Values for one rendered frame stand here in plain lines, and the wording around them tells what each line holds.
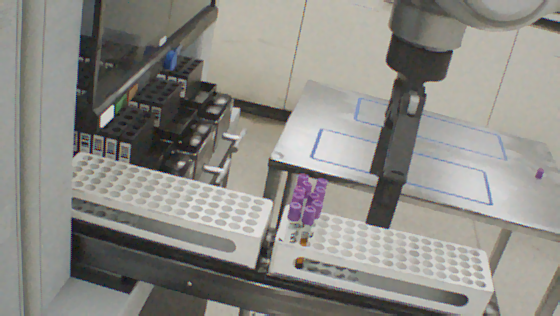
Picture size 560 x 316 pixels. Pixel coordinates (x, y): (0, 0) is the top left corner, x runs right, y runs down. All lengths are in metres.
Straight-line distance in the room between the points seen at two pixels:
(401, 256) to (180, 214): 0.30
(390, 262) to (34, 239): 0.45
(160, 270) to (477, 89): 2.53
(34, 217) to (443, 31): 0.50
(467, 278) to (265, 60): 2.46
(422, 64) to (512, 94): 2.55
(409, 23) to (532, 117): 2.64
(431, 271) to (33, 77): 0.54
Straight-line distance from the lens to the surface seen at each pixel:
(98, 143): 1.00
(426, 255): 0.89
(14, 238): 0.71
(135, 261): 0.87
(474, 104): 3.24
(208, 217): 0.84
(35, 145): 0.70
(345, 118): 1.35
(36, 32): 0.65
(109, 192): 0.87
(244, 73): 3.24
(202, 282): 0.86
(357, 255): 0.84
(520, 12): 0.51
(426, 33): 0.70
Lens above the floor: 1.32
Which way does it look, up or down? 27 degrees down
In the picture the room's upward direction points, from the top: 12 degrees clockwise
